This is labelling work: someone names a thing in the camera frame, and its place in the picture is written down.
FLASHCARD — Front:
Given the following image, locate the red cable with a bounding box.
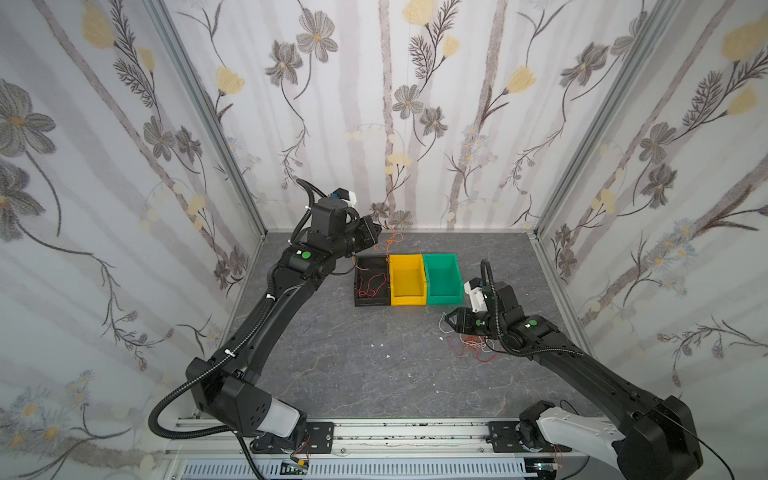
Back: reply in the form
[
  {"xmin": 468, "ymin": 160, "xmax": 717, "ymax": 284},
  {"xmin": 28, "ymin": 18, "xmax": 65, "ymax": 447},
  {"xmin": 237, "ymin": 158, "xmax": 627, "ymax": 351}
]
[
  {"xmin": 358, "ymin": 272, "xmax": 388, "ymax": 299},
  {"xmin": 449, "ymin": 332, "xmax": 499, "ymax": 365}
]

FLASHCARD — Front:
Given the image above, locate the orange cable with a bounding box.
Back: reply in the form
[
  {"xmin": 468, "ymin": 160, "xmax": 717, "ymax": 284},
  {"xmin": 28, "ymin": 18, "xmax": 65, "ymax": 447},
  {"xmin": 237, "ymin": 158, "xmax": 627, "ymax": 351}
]
[{"xmin": 374, "ymin": 230, "xmax": 406, "ymax": 256}]

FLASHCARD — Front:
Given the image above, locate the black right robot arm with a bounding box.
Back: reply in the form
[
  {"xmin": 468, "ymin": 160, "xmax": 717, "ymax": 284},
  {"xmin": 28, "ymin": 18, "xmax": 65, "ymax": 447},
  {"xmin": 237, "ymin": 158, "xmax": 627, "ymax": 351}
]
[{"xmin": 445, "ymin": 260, "xmax": 709, "ymax": 479}]

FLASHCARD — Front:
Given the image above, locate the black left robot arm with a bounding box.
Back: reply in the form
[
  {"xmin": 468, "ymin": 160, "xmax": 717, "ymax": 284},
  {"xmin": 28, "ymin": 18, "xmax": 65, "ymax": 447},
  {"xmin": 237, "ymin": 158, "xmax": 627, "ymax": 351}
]
[{"xmin": 148, "ymin": 179, "xmax": 382, "ymax": 451}]

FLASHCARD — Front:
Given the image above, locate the green storage bin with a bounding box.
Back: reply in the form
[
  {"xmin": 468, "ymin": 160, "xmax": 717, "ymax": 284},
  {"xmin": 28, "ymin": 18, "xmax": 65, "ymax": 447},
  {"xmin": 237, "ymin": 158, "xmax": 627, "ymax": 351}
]
[{"xmin": 423, "ymin": 254, "xmax": 465, "ymax": 305}]

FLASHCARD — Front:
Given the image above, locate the black storage bin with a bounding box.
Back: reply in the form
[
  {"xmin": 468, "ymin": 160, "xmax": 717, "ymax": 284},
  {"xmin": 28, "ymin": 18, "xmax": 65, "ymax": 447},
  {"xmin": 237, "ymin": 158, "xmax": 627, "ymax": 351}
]
[{"xmin": 353, "ymin": 255, "xmax": 391, "ymax": 307}]

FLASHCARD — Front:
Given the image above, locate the yellow storage bin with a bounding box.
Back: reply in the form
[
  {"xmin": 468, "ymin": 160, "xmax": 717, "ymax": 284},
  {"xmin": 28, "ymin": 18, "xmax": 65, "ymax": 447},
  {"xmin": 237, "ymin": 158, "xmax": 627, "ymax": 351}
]
[{"xmin": 389, "ymin": 254, "xmax": 427, "ymax": 306}]

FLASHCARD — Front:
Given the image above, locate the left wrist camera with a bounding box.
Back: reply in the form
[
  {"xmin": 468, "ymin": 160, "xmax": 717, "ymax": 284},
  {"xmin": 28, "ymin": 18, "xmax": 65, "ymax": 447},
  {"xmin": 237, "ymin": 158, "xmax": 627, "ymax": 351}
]
[{"xmin": 329, "ymin": 188, "xmax": 357, "ymax": 207}]

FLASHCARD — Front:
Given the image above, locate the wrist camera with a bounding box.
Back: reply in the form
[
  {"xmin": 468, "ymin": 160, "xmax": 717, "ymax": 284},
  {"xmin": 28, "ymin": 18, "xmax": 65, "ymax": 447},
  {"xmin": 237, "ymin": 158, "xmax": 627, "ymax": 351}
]
[
  {"xmin": 464, "ymin": 278, "xmax": 487, "ymax": 313},
  {"xmin": 329, "ymin": 188, "xmax": 357, "ymax": 207}
]

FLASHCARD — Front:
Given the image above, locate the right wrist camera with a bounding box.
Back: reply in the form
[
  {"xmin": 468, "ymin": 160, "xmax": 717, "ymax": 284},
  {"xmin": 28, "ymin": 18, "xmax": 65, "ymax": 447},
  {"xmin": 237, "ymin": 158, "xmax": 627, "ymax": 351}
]
[{"xmin": 464, "ymin": 278, "xmax": 487, "ymax": 313}]

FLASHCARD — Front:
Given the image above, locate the red cable in black bin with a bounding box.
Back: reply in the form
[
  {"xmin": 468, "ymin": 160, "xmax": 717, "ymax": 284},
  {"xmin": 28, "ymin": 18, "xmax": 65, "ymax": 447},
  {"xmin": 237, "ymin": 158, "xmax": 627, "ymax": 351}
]
[{"xmin": 358, "ymin": 272, "xmax": 388, "ymax": 299}]

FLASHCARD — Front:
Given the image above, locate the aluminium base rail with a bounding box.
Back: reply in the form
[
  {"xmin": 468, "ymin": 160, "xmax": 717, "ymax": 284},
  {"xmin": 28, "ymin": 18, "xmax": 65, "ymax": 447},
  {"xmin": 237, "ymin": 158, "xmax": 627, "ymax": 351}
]
[{"xmin": 161, "ymin": 416, "xmax": 601, "ymax": 463}]

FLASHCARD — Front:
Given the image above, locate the white slotted cable duct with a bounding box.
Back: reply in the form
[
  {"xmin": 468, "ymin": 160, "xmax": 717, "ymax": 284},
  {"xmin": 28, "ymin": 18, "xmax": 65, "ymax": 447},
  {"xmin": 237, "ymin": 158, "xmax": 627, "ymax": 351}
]
[{"xmin": 179, "ymin": 458, "xmax": 535, "ymax": 480}]

